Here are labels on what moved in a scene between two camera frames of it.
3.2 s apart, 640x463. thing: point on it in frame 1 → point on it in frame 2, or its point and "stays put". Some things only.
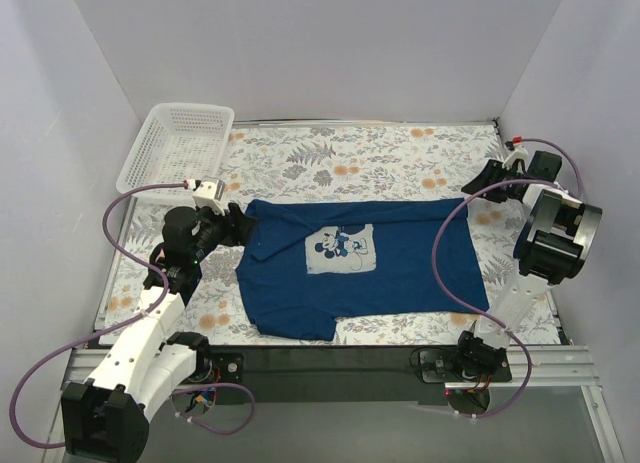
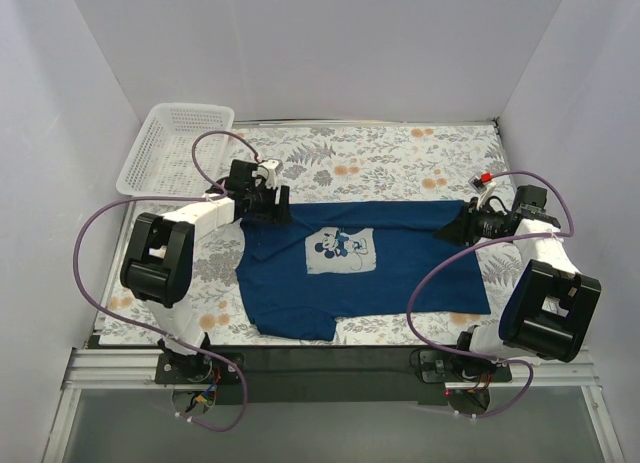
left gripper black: x=228 y=225 → x=279 y=205
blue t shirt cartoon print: x=311 y=264 stays put
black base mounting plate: x=240 y=375 stays put
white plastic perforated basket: x=184 y=144 stays put
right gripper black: x=498 y=176 → x=467 y=223
